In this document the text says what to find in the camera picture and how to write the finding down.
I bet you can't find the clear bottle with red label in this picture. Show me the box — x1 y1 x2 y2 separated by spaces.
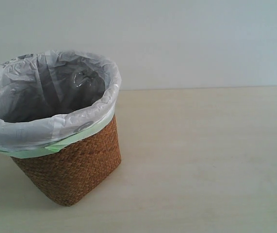
71 70 98 89

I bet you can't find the brown woven wicker basket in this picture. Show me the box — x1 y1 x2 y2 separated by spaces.
13 117 121 206

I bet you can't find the white and green bin liner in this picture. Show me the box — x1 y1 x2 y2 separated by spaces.
0 50 121 158

